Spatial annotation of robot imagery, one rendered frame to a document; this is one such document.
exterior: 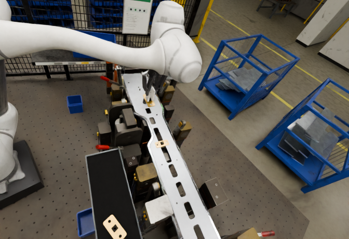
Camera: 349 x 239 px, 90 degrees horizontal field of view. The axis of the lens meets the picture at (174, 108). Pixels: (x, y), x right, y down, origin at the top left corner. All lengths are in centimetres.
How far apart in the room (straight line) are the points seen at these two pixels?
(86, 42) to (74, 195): 93
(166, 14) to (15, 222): 120
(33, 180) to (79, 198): 26
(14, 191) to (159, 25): 108
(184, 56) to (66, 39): 33
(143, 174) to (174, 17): 67
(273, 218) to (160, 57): 140
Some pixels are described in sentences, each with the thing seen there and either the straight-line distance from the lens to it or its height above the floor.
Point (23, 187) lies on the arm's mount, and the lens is 126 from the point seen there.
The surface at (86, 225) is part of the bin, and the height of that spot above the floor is 70.
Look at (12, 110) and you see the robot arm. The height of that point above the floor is 106.
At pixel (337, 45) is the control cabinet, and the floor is 53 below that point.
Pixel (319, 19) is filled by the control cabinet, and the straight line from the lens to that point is 840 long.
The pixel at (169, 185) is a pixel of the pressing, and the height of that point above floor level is 100.
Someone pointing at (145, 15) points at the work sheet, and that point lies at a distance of 165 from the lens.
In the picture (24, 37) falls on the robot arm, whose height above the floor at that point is 159.
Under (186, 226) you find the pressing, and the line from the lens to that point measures 96.
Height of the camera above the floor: 190
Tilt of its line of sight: 45 degrees down
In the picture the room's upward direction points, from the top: 22 degrees clockwise
